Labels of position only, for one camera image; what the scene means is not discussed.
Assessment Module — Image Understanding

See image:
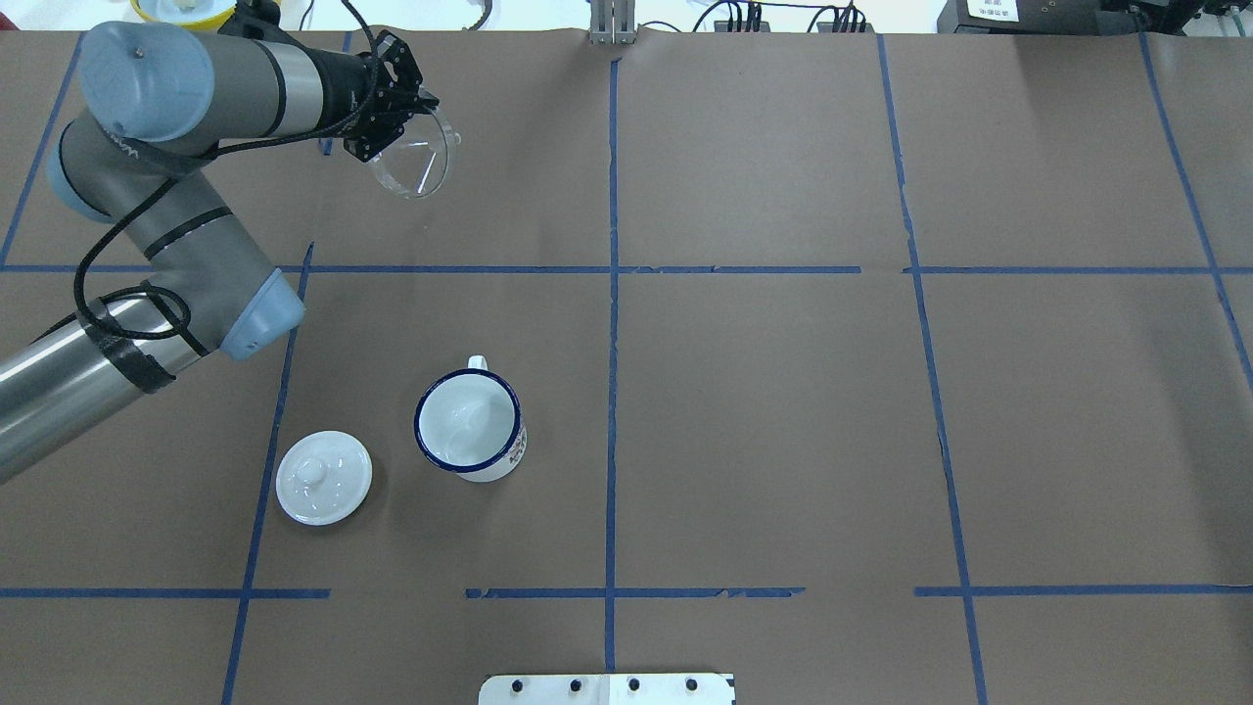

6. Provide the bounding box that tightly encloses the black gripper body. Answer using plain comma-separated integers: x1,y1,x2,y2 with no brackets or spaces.
323,53,397,143

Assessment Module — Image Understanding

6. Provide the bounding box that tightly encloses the clear glass funnel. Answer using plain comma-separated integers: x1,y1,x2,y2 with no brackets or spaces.
367,108,462,202

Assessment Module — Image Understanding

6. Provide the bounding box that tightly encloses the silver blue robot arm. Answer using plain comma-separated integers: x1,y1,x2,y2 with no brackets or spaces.
1,1,441,481

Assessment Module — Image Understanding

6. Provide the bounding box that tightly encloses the white enamel mug blue rim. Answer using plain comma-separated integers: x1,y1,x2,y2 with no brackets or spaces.
413,354,529,485

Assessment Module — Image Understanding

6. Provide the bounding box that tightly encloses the white ceramic lid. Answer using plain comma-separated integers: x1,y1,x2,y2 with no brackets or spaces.
274,430,373,527

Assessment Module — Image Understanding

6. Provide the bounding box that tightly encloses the black box with label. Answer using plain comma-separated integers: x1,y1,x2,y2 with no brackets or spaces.
936,1,1101,36

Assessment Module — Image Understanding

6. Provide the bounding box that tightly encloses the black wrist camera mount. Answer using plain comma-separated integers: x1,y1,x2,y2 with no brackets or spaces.
340,30,440,164

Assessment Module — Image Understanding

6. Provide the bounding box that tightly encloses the aluminium frame post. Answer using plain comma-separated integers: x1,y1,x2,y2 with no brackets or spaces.
586,0,638,45

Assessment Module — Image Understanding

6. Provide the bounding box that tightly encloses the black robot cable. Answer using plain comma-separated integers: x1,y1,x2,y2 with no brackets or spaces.
74,0,385,342

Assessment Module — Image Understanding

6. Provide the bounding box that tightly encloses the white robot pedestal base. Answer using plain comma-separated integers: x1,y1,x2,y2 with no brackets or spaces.
477,671,737,704

